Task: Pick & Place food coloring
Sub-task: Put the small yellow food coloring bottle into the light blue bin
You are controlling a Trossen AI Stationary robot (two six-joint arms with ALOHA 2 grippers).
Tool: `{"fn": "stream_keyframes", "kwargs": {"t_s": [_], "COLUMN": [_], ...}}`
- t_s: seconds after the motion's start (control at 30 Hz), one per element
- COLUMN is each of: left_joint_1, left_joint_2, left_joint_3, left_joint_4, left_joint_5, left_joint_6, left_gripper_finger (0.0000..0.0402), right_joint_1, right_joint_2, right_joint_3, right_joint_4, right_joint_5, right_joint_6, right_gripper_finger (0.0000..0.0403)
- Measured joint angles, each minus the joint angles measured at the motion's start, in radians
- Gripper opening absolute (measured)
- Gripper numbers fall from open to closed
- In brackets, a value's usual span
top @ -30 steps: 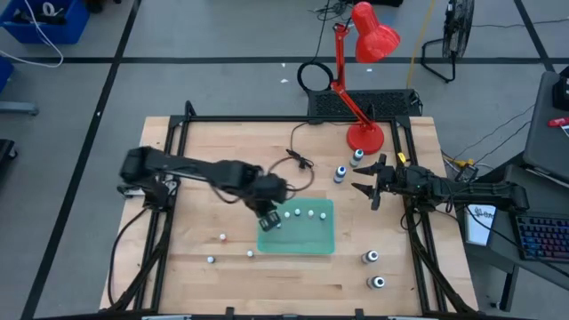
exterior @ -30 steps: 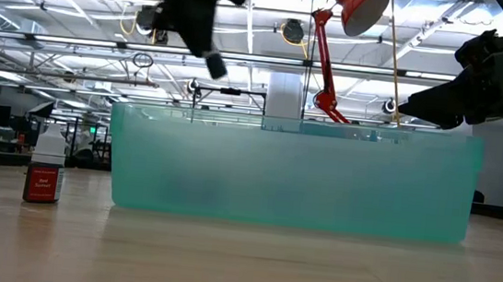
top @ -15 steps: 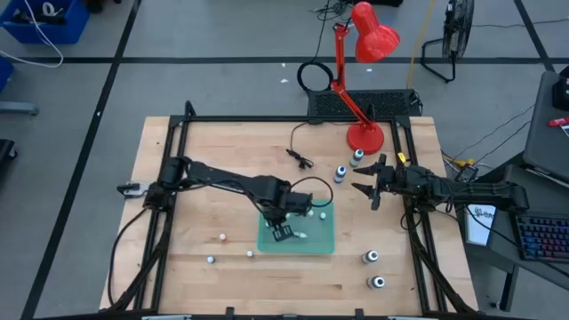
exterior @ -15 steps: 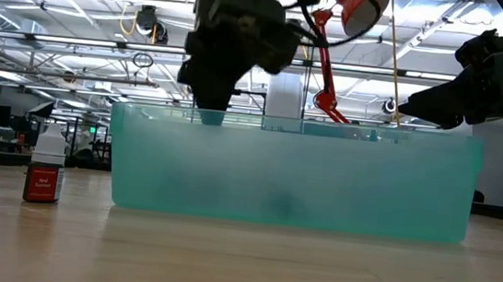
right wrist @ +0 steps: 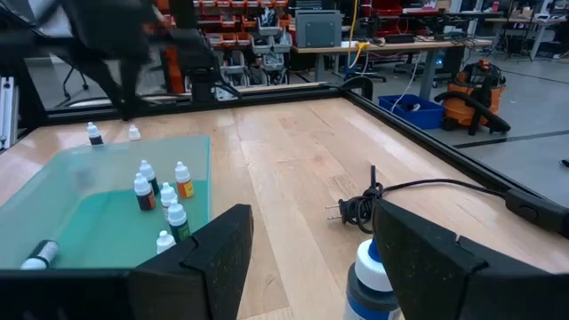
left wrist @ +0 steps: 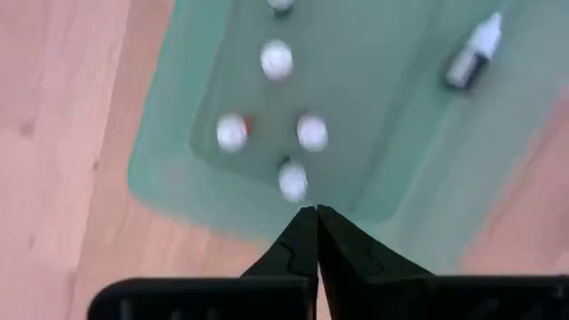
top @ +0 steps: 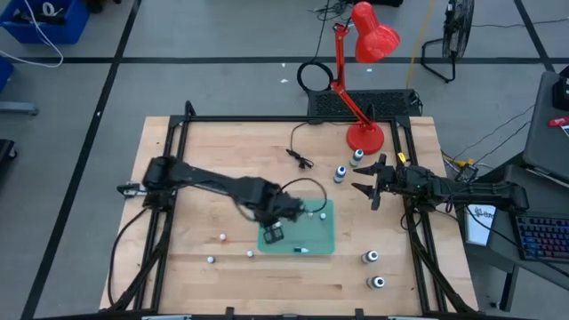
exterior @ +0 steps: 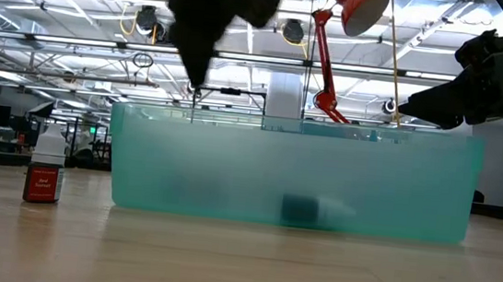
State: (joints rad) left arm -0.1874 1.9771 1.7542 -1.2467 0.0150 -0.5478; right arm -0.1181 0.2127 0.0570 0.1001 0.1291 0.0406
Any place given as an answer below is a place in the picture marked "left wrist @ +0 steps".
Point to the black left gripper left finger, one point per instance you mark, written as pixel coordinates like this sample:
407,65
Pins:
266,298

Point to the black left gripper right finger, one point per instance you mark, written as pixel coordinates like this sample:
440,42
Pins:
400,298

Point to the small brown food coloring bottle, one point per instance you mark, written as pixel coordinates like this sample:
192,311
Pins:
292,180

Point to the small red food coloring bottle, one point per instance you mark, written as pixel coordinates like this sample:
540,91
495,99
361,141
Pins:
231,132

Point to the white ball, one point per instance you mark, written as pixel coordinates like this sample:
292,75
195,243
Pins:
312,132
276,60

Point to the translucent green plastic bin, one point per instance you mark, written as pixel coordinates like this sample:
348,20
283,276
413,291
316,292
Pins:
378,178

